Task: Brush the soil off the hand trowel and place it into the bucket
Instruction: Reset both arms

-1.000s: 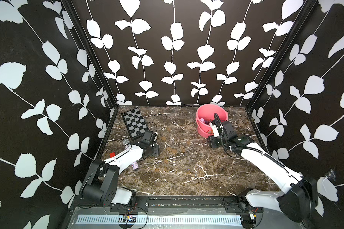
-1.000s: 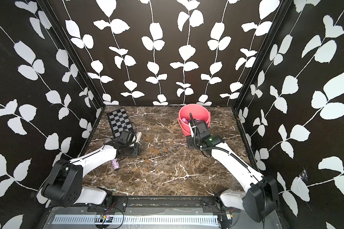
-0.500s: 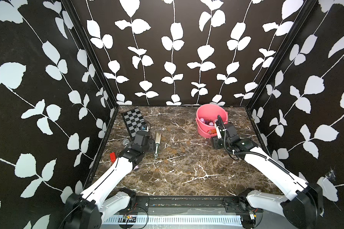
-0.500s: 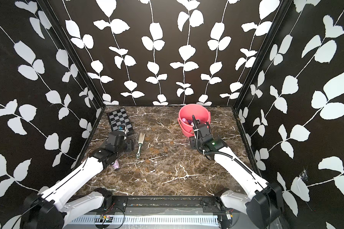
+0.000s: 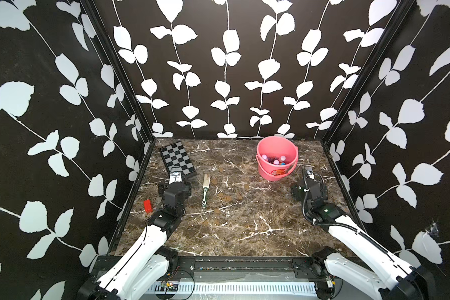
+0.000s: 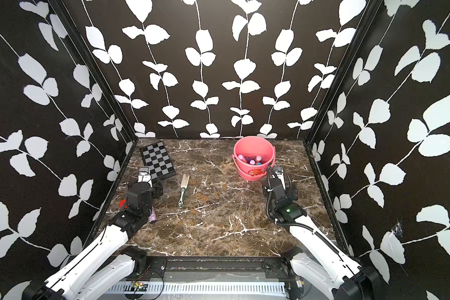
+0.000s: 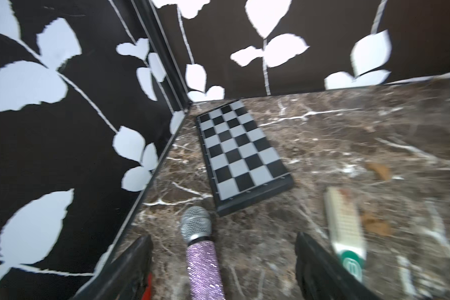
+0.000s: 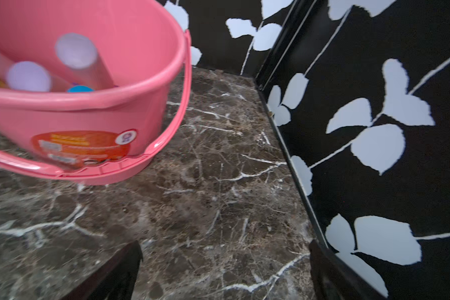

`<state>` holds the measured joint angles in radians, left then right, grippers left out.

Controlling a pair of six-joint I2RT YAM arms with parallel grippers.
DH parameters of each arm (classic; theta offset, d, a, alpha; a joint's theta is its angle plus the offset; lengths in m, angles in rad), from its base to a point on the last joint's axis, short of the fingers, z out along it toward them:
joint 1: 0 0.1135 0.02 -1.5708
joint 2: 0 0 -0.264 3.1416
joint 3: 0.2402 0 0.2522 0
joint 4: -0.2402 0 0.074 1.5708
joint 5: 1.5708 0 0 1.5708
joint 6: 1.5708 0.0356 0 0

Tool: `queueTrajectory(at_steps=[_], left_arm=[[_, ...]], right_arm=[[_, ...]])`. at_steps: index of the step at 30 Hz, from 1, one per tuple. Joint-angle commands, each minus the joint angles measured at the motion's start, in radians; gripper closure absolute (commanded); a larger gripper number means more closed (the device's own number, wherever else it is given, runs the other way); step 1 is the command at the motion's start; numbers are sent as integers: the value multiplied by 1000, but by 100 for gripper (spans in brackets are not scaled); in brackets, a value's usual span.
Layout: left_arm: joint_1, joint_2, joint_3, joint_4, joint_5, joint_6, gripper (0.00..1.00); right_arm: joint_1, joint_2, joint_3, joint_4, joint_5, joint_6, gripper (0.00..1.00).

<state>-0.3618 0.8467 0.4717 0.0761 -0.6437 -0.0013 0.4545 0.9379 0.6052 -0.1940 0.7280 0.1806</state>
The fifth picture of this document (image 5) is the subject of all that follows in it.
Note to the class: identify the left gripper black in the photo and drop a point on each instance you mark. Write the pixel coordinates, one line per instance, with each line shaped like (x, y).
(186, 187)

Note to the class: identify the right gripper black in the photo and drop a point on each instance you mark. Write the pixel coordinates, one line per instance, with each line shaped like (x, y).
(295, 192)

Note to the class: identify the pink plastic bucket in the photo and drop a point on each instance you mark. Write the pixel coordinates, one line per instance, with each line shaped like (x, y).
(274, 147)

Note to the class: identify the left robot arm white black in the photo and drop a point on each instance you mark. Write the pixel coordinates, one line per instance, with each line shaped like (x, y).
(148, 259)

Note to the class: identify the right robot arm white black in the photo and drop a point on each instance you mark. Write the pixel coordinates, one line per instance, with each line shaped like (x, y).
(384, 276)

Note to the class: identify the small red block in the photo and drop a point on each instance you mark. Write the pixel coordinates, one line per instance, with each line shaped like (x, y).
(148, 206)

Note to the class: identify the black white checkerboard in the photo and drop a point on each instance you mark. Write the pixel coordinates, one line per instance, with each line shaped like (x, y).
(174, 156)

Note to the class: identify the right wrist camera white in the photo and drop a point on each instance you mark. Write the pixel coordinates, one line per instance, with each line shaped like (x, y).
(309, 172)

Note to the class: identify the black front rail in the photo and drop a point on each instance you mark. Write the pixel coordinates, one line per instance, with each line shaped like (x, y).
(302, 267)

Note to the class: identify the white slotted cable duct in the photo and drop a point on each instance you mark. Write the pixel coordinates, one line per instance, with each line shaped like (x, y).
(307, 289)

